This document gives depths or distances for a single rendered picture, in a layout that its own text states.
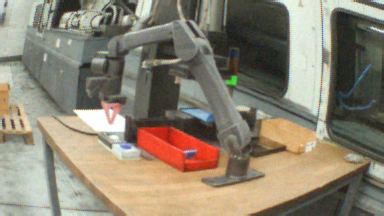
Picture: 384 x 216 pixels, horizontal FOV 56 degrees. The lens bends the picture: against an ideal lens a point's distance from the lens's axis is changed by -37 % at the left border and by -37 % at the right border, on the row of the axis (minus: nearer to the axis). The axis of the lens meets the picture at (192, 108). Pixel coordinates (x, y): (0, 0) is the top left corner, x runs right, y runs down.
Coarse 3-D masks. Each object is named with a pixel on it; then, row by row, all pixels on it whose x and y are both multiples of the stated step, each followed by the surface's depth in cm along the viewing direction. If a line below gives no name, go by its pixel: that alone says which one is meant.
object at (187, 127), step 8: (176, 120) 178; (176, 128) 178; (184, 128) 176; (192, 128) 178; (200, 128) 191; (208, 128) 187; (216, 128) 184; (192, 136) 179; (208, 136) 187; (216, 136) 185
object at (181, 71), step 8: (168, 48) 192; (216, 56) 179; (176, 64) 178; (216, 64) 176; (224, 64) 178; (176, 72) 177; (184, 72) 173; (224, 72) 180; (176, 80) 180; (192, 80) 180
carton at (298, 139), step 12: (264, 120) 193; (276, 120) 198; (264, 132) 191; (276, 132) 186; (288, 132) 180; (300, 132) 189; (312, 132) 182; (288, 144) 180; (300, 144) 174; (312, 144) 180
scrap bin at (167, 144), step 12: (144, 132) 164; (156, 132) 171; (168, 132) 174; (180, 132) 169; (144, 144) 164; (156, 144) 159; (168, 144) 174; (180, 144) 169; (192, 144) 164; (204, 144) 160; (156, 156) 159; (168, 156) 154; (180, 156) 149; (204, 156) 160; (216, 156) 155; (180, 168) 150; (192, 168) 150; (204, 168) 153
